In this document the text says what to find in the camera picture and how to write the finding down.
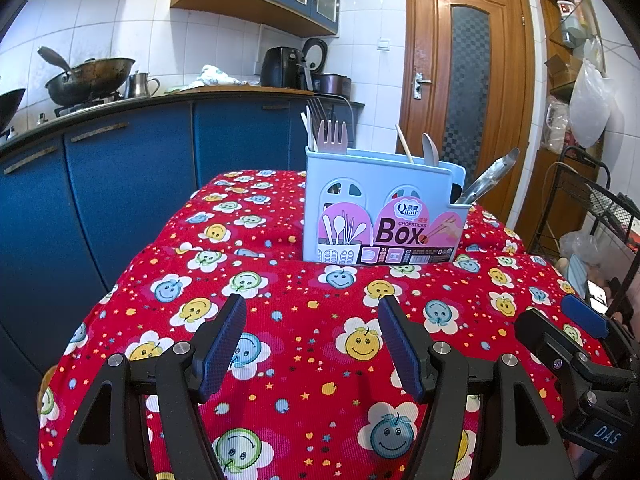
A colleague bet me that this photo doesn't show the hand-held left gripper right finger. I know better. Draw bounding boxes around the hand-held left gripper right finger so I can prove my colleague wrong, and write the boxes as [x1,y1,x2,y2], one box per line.
[377,296,568,480]

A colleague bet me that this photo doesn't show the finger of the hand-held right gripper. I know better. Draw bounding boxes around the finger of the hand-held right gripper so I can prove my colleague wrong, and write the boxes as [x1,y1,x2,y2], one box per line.
[514,309,615,387]
[561,294,611,340]

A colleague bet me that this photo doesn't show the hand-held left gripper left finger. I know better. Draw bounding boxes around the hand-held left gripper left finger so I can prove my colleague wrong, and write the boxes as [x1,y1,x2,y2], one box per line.
[37,292,248,480]

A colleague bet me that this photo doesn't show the light blue utensil box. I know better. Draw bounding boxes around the light blue utensil box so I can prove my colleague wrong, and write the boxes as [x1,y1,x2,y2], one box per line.
[300,146,471,266]

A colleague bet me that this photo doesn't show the stainless steel knife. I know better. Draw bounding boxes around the stainless steel knife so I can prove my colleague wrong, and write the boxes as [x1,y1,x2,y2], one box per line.
[452,147,521,206]

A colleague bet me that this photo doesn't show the grey spoon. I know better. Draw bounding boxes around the grey spoon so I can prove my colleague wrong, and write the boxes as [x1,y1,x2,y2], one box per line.
[421,132,441,167]

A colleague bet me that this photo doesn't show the wooden chopstick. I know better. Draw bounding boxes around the wooden chopstick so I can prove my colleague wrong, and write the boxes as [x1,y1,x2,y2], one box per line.
[396,124,413,165]

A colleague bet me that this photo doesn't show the white pink plastic fork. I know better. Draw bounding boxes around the white pink plastic fork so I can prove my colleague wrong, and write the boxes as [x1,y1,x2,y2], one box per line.
[316,119,349,154]

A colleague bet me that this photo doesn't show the metal fork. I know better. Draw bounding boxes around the metal fork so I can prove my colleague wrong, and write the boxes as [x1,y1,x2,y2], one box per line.
[306,97,331,151]

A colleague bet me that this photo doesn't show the clear plastic bag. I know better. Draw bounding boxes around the clear plastic bag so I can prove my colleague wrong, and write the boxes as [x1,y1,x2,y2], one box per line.
[559,230,608,281]

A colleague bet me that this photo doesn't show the red smiley flower tablecloth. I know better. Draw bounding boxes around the red smiley flower tablecloth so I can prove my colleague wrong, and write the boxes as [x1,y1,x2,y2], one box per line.
[37,170,613,480]

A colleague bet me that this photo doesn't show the wooden shelf unit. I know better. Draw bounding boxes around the wooden shelf unit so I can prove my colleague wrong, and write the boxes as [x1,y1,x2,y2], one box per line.
[515,0,608,256]

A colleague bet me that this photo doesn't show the wooden stool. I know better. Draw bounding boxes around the wooden stool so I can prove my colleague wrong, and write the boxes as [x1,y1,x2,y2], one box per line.
[36,365,58,406]

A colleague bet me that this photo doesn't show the blue base cabinets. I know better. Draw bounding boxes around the blue base cabinets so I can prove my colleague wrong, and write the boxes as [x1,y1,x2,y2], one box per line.
[0,97,363,401]

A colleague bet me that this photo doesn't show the white plastic bag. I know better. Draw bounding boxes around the white plastic bag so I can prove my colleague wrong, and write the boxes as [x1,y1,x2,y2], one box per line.
[569,57,613,150]

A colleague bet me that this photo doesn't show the wooden cutting board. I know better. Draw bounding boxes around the wooden cutting board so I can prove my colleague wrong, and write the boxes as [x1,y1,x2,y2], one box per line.
[165,85,315,97]

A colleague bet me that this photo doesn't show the crumpled patterned cloth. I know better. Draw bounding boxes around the crumpled patterned cloth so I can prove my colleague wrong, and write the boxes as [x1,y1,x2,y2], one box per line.
[196,64,248,88]

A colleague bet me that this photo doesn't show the metal pitcher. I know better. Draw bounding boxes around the metal pitcher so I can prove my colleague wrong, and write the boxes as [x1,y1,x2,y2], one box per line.
[122,71,161,100]

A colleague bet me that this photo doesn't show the black rice cooker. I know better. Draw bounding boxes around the black rice cooker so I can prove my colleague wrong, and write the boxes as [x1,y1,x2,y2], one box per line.
[301,37,352,97]

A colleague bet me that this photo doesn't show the gas stove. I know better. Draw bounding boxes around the gas stove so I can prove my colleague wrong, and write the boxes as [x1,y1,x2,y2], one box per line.
[52,91,126,118]

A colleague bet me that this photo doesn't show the black air fryer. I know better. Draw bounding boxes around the black air fryer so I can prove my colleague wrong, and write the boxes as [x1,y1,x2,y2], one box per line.
[261,46,306,90]

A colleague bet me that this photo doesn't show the large metal wok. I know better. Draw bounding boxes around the large metal wok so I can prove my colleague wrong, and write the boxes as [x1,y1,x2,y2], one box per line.
[45,57,137,106]

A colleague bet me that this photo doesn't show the dark wok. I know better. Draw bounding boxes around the dark wok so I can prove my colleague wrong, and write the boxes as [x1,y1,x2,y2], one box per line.
[0,88,27,133]

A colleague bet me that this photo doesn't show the wooden door with glass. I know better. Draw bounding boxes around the wooden door with glass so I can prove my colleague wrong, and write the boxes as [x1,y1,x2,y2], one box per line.
[397,0,536,226]

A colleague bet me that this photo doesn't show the black wire cart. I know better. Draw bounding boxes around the black wire cart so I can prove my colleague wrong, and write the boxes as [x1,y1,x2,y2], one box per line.
[527,146,640,321]

